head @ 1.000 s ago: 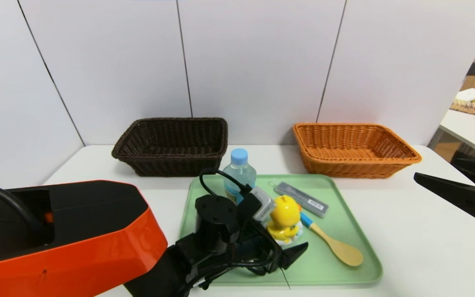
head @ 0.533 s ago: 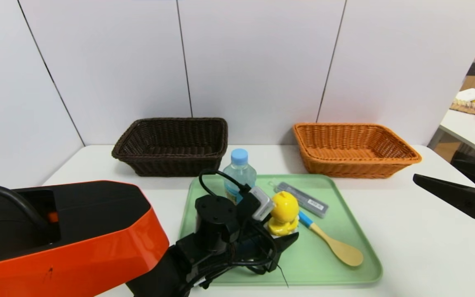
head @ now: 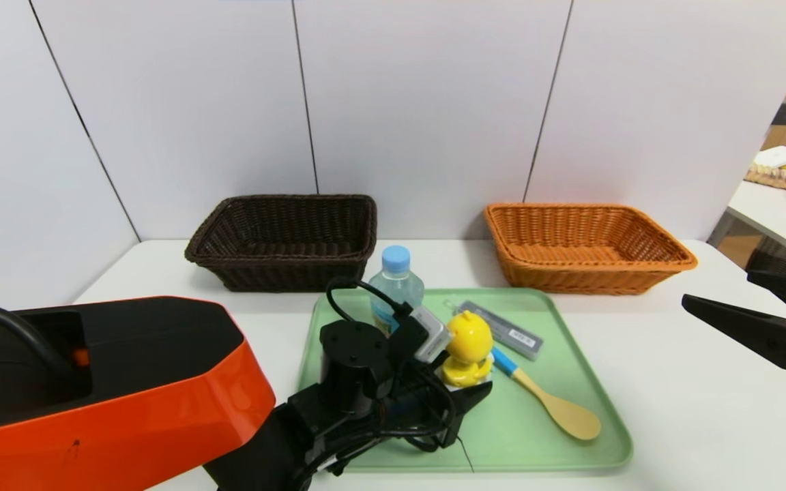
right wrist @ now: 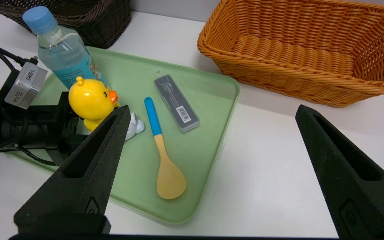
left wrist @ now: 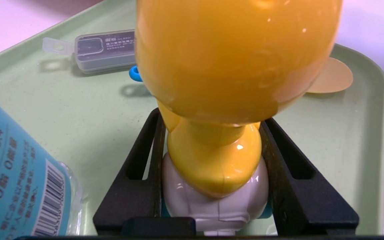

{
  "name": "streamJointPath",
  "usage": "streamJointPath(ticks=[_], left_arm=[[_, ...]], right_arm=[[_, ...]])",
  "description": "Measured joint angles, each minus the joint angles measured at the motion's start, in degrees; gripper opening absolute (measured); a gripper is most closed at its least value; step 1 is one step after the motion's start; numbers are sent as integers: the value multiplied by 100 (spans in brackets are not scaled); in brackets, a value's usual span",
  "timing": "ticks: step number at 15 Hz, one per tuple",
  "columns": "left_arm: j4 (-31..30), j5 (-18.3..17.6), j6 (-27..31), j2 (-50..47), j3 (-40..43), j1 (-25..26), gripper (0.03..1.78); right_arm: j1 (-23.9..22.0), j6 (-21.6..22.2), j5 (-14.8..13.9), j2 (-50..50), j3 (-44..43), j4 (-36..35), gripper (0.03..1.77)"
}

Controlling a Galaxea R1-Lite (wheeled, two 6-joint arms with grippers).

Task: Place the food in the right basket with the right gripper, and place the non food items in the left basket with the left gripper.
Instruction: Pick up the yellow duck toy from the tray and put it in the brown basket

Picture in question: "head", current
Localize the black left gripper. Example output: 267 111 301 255
387 352 493 449

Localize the yellow duck toy car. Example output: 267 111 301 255
434 310 496 389

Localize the wooden spoon with blue handle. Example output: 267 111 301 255
491 346 602 441

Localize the clear bottle with blue cap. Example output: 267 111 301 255
369 245 426 335

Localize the orange wicker basket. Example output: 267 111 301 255
485 203 699 296

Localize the dark brown wicker basket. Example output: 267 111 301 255
185 194 378 293

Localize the light green plastic tray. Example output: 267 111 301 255
297 287 634 473

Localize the grey pencil lead case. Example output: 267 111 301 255
443 299 544 361

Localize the white side table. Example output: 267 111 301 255
707 151 786 267

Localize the brown egg tray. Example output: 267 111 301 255
744 164 786 191

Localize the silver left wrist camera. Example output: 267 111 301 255
409 305 453 363

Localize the black left camera cable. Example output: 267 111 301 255
325 276 413 328

